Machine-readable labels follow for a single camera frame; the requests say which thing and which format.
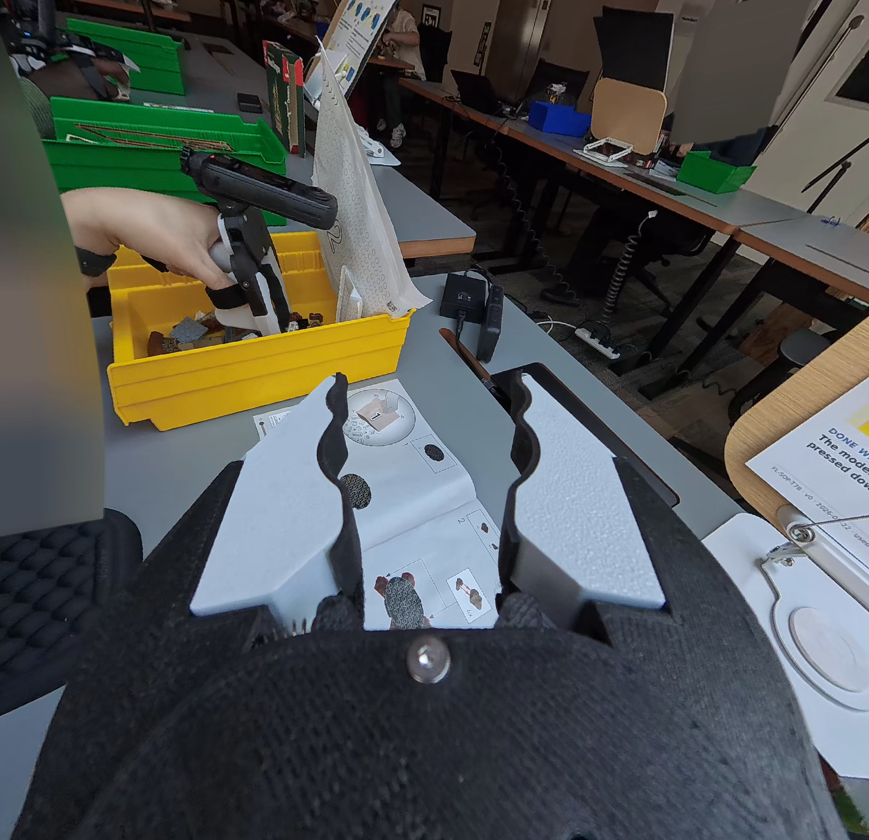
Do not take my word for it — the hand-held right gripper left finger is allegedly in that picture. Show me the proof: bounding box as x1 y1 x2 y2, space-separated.
190 373 372 627

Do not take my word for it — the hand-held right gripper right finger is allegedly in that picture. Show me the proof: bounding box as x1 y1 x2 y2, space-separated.
496 370 668 634

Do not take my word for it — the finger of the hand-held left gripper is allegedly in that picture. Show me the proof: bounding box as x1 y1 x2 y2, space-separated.
260 248 294 338

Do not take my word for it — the yellow plastic bin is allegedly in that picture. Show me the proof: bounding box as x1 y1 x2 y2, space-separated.
106 230 416 432

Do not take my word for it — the pile of toy bricks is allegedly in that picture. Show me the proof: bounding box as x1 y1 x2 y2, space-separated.
148 309 327 359

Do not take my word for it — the grey desk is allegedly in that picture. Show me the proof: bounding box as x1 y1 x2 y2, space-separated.
0 310 506 840

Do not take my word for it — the plywood task board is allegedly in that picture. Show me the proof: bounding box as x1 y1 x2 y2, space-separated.
724 337 869 535

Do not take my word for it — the printed task sheet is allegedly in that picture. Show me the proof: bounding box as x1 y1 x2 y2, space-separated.
745 378 869 562

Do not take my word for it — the person's left hand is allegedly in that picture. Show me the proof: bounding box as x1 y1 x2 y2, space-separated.
61 187 236 292

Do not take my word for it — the large white paper bag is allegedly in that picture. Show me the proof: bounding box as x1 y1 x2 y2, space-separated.
312 37 433 318

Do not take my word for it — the red and green box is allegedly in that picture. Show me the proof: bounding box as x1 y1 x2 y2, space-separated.
263 40 306 156

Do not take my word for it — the white instruction booklet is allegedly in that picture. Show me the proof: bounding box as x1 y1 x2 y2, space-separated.
253 378 506 632

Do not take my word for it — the white plastic base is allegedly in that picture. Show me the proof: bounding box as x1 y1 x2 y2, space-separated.
702 510 869 780

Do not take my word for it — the white power strip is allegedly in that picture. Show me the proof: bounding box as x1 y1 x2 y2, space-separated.
576 325 622 360

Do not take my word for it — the grey side table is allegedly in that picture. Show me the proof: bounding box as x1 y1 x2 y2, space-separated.
434 273 744 549

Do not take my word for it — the black power adapter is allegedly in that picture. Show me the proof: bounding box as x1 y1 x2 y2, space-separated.
440 273 491 319

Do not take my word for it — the standing instruction sheet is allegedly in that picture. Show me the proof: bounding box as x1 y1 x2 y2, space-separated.
319 0 418 101

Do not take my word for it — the black laptop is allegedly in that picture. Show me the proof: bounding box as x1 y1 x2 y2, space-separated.
450 69 505 117

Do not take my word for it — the black cushioned wrist pad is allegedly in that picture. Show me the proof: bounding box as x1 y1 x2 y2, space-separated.
0 507 143 719

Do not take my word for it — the black round stool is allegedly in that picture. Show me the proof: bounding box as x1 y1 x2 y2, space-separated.
774 327 832 379

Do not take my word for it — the black office chair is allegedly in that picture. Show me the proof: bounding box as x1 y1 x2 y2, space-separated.
543 208 714 311

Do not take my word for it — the blue plastic bin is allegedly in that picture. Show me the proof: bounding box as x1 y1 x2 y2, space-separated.
528 100 593 139

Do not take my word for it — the long grey table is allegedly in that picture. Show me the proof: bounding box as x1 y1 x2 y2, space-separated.
399 76 809 238

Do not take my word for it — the small green plastic bin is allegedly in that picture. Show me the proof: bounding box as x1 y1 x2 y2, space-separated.
677 150 756 194

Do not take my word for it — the bare plywood board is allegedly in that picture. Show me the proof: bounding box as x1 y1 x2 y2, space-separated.
591 78 668 156

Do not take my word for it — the black foam panel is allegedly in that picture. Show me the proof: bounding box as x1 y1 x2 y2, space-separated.
594 6 676 101

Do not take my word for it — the black coiled cable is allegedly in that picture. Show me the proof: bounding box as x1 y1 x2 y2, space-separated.
606 232 645 299

